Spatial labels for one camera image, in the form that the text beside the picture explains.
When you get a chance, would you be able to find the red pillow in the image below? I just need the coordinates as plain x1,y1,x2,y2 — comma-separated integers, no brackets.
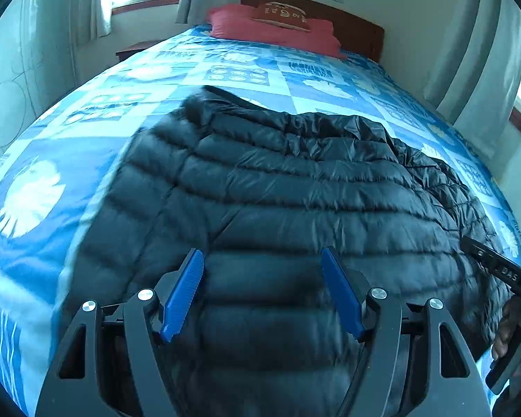
206,3,343,58

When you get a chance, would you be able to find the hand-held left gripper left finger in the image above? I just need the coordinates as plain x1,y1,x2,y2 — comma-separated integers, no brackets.
37,247,207,417

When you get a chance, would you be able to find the bed with blue patterned sheet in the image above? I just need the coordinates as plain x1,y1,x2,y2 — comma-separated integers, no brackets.
0,24,521,417

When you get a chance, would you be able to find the black quilted puffer jacket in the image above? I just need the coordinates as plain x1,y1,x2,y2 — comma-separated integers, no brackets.
58,84,511,417

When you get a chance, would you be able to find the wide grey curtain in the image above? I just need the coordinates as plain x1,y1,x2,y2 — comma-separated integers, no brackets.
422,0,521,161

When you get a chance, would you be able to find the wooden bed headboard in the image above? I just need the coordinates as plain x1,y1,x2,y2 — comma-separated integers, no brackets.
240,0,385,64

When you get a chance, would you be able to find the person's right hand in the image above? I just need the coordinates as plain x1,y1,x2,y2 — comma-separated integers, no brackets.
491,297,521,360

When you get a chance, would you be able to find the white patterned wardrobe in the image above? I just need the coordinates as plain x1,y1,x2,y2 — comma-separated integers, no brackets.
0,0,81,179

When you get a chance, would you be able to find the short white curtain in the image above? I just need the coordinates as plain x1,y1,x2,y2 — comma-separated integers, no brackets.
75,0,114,46

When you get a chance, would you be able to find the wooden nightstand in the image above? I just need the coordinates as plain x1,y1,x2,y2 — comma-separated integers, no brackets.
115,39,162,62

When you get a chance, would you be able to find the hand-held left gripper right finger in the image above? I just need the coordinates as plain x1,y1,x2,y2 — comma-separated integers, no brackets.
320,245,491,417

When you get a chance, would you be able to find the brown printed cushion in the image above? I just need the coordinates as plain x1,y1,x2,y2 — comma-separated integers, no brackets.
249,1,314,33

